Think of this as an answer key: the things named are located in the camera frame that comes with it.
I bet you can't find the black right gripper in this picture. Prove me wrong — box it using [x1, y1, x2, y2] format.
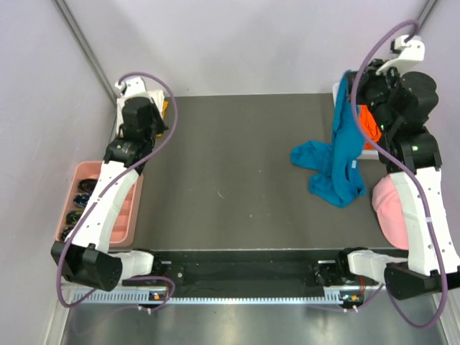
[344, 59, 401, 132]

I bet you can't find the blue t shirt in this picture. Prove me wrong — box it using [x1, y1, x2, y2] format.
[290, 75, 366, 208]

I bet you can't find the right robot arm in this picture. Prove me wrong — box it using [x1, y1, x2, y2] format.
[335, 59, 459, 300]

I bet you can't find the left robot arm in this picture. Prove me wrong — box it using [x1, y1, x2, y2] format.
[51, 94, 167, 291]

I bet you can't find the white folded t shirt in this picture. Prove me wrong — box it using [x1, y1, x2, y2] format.
[116, 90, 166, 119]

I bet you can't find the yellow folded t shirt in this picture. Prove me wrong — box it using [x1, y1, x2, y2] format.
[161, 101, 169, 120]

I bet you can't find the orange crumpled t shirt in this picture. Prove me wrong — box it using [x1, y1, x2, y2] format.
[359, 105, 382, 143]

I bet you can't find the white perforated plastic basket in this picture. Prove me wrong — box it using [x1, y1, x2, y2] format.
[332, 83, 379, 160]

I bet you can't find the pink cap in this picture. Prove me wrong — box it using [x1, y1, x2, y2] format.
[372, 175, 409, 250]

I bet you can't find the pink compartment tray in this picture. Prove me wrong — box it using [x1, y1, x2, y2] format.
[55, 161, 144, 248]

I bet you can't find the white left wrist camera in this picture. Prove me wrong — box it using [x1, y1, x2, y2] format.
[114, 76, 147, 98]

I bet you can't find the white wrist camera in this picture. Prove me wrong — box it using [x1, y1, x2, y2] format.
[376, 35, 425, 75]
[114, 76, 147, 98]

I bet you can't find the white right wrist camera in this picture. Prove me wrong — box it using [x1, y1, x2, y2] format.
[376, 35, 425, 75]

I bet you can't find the grey slotted cable duct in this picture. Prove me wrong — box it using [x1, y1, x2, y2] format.
[83, 289, 364, 305]

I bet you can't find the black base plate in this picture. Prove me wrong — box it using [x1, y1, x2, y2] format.
[121, 249, 385, 298]

